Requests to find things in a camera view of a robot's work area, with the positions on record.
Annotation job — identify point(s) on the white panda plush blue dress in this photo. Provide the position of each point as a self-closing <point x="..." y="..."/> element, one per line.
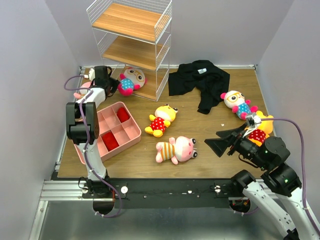
<point x="131" y="80"/>

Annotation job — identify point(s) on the orange plush red dotted dress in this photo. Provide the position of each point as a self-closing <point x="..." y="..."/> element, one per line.
<point x="263" y="130"/>

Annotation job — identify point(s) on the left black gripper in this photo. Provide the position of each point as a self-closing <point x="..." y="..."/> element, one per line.
<point x="115" y="84"/>

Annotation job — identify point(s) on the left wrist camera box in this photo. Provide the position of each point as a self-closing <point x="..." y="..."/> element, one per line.
<point x="90" y="73"/>

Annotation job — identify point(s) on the pink frog plush striped shirt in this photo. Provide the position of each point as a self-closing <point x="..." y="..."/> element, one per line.
<point x="180" y="149"/>

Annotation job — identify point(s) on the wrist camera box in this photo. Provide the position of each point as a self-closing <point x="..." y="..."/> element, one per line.
<point x="253" y="121"/>
<point x="90" y="73"/>

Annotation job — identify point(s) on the white panda plush yellow glasses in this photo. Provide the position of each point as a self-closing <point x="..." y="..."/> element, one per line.
<point x="236" y="101"/>

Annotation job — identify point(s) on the pink striped plush left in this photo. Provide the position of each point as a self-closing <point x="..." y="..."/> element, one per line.
<point x="78" y="94"/>

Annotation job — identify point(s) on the white wire shelf rack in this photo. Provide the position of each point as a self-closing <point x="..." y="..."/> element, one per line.
<point x="135" y="33"/>

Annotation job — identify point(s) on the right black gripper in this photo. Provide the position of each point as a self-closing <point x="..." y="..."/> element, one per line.
<point x="235" y="142"/>

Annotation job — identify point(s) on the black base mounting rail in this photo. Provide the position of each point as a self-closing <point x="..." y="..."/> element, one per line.
<point x="164" y="193"/>

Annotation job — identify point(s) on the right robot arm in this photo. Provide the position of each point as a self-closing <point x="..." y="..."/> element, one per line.
<point x="294" y="219"/>

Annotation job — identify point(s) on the pink divided storage tray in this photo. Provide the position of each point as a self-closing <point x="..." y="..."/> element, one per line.
<point x="127" y="133"/>

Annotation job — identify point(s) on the yellow plush red dotted dress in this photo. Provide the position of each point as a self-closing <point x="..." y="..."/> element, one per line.
<point x="162" y="118"/>

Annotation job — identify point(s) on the black crumpled cloth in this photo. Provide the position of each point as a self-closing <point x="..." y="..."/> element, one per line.
<point x="203" y="75"/>

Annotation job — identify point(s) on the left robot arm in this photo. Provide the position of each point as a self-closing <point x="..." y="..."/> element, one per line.
<point x="82" y="124"/>

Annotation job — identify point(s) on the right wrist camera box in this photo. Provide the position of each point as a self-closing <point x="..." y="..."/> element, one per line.
<point x="253" y="121"/>

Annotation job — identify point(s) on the red item in tray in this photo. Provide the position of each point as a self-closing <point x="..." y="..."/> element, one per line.
<point x="110" y="141"/>
<point x="122" y="115"/>

